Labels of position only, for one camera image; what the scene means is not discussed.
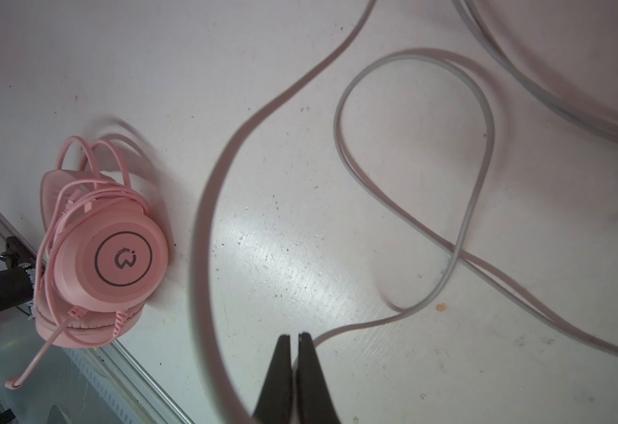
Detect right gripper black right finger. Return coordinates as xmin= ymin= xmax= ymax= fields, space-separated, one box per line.
xmin=295 ymin=332 xmax=341 ymax=424

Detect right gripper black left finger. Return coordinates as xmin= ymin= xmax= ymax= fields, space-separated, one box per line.
xmin=252 ymin=335 xmax=294 ymax=424

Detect pink headphones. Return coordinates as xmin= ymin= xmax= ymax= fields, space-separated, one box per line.
xmin=5 ymin=136 xmax=169 ymax=390

